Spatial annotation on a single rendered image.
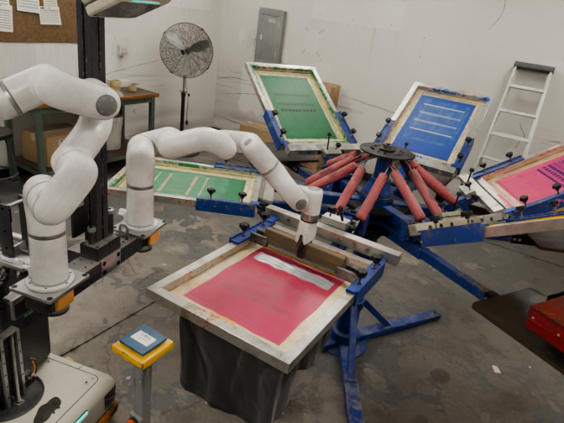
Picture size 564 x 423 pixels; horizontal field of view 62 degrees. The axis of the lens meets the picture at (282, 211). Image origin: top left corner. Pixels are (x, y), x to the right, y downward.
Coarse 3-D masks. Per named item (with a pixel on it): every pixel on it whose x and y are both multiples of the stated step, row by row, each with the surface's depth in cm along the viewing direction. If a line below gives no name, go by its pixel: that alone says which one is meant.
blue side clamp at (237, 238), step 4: (256, 224) 215; (260, 224) 218; (268, 224) 219; (272, 224) 220; (248, 228) 210; (252, 228) 213; (256, 228) 213; (264, 228) 215; (240, 232) 205; (248, 232) 208; (232, 236) 201; (236, 236) 203; (240, 236) 204; (248, 236) 205; (232, 240) 200; (236, 240) 200; (240, 240) 201; (244, 240) 202
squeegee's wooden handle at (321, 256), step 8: (272, 232) 200; (280, 232) 199; (272, 240) 201; (280, 240) 199; (288, 240) 197; (288, 248) 198; (296, 248) 196; (312, 248) 191; (320, 248) 190; (304, 256) 195; (312, 256) 192; (320, 256) 190; (328, 256) 188; (336, 256) 187; (344, 256) 187; (328, 264) 189; (336, 264) 188; (344, 264) 187; (336, 272) 189
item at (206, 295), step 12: (264, 252) 203; (240, 264) 191; (252, 264) 192; (264, 264) 194; (216, 276) 180; (228, 276) 182; (276, 276) 186; (204, 288) 172; (216, 288) 173; (204, 300) 165; (216, 300) 166; (228, 300) 167; (240, 300) 168; (216, 312) 160; (228, 312) 160
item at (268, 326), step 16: (320, 272) 194; (304, 288) 181; (320, 288) 183; (336, 288) 184; (304, 304) 171; (320, 304) 172; (240, 320) 158; (256, 320) 159; (272, 320) 160; (288, 320) 161; (272, 336) 152; (288, 336) 153
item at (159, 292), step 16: (208, 256) 187; (224, 256) 192; (352, 256) 203; (176, 272) 173; (192, 272) 176; (160, 288) 162; (160, 304) 160; (176, 304) 155; (192, 304) 156; (336, 304) 168; (192, 320) 153; (208, 320) 150; (320, 320) 158; (336, 320) 164; (224, 336) 147; (240, 336) 145; (304, 336) 149; (320, 336) 153; (256, 352) 142; (272, 352) 139; (288, 352) 140; (304, 352) 144; (288, 368) 137
